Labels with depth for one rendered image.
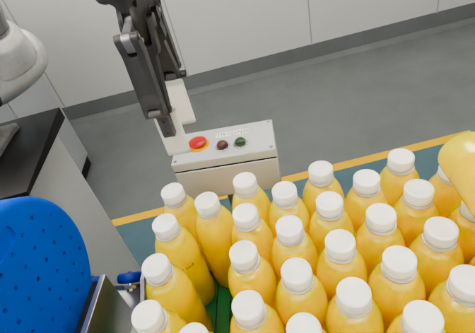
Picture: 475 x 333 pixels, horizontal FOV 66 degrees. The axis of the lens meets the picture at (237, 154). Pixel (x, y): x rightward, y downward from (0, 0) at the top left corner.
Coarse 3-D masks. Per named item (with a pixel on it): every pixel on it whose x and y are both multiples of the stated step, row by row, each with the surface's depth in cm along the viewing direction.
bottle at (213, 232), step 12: (204, 216) 59; (216, 216) 59; (228, 216) 61; (204, 228) 59; (216, 228) 59; (228, 228) 60; (204, 240) 60; (216, 240) 60; (228, 240) 61; (204, 252) 64; (216, 252) 62; (228, 252) 62; (216, 264) 64; (228, 264) 64; (216, 276) 67
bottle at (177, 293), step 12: (168, 276) 51; (180, 276) 53; (156, 288) 51; (168, 288) 51; (180, 288) 52; (192, 288) 54; (156, 300) 51; (168, 300) 51; (180, 300) 52; (192, 300) 54; (180, 312) 53; (192, 312) 55; (204, 312) 59; (204, 324) 58
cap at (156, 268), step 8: (152, 256) 52; (160, 256) 52; (144, 264) 51; (152, 264) 51; (160, 264) 51; (168, 264) 51; (144, 272) 50; (152, 272) 50; (160, 272) 50; (168, 272) 51; (152, 280) 50; (160, 280) 50
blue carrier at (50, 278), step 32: (0, 224) 48; (32, 224) 53; (64, 224) 61; (0, 256) 47; (32, 256) 52; (64, 256) 59; (0, 288) 46; (32, 288) 51; (64, 288) 58; (0, 320) 45; (32, 320) 50; (64, 320) 57
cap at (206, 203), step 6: (204, 192) 60; (210, 192) 60; (198, 198) 59; (204, 198) 59; (210, 198) 59; (216, 198) 59; (198, 204) 58; (204, 204) 58; (210, 204) 58; (216, 204) 58; (198, 210) 58; (204, 210) 58; (210, 210) 58; (216, 210) 59
